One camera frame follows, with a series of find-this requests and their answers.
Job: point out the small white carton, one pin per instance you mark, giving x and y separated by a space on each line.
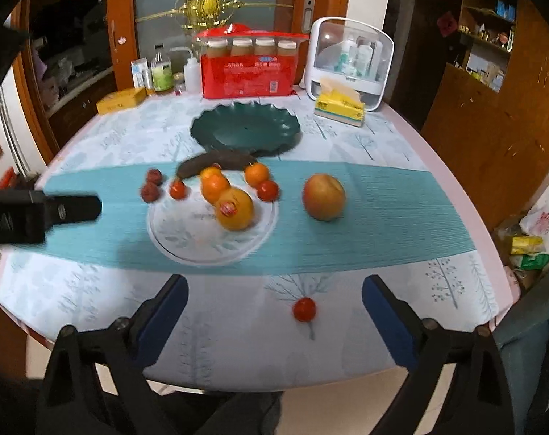
140 70

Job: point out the small tangerine with stem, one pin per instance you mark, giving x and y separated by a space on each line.
255 174

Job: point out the green label clear bottle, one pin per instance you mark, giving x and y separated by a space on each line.
161 70

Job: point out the white round printed placemat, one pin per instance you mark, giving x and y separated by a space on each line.
187 232

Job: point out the wooden cabinet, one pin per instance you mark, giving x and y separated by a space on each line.
489 121

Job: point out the dark red lychee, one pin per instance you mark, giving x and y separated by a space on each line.
154 178
150 192

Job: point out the white cosmetics storage box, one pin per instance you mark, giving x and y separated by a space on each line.
352 53

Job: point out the overripe dark banana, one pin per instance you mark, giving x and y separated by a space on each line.
225 159

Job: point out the white squeeze bottle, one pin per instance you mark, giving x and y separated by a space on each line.
191 70

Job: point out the small red tomato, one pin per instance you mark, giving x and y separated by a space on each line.
178 190

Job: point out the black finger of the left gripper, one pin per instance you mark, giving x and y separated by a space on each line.
70 209

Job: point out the yellow tissue pack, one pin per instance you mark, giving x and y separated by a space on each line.
340 103

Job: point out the small orange mandarin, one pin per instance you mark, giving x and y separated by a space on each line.
209 172

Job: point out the red yellow apple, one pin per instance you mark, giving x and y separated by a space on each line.
323 197

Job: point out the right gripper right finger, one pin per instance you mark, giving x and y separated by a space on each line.
477 399

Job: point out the teal striped table runner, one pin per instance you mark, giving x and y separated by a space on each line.
391 217

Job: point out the orange tangerine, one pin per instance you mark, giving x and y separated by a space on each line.
213 187

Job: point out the wooden glass door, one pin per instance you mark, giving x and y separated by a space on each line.
136 27

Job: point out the dark green scalloped plate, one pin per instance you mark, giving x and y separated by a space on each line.
252 128

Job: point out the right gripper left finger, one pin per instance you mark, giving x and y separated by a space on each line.
94 382

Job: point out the gold ornament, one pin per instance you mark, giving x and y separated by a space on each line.
200 15

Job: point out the red cherry tomato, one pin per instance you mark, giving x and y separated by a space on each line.
267 191

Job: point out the small glass jar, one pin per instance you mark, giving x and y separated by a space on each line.
179 83

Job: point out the yellow flat box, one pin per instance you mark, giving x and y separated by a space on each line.
121 100

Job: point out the large yellow orange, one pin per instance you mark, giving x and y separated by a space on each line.
234 210

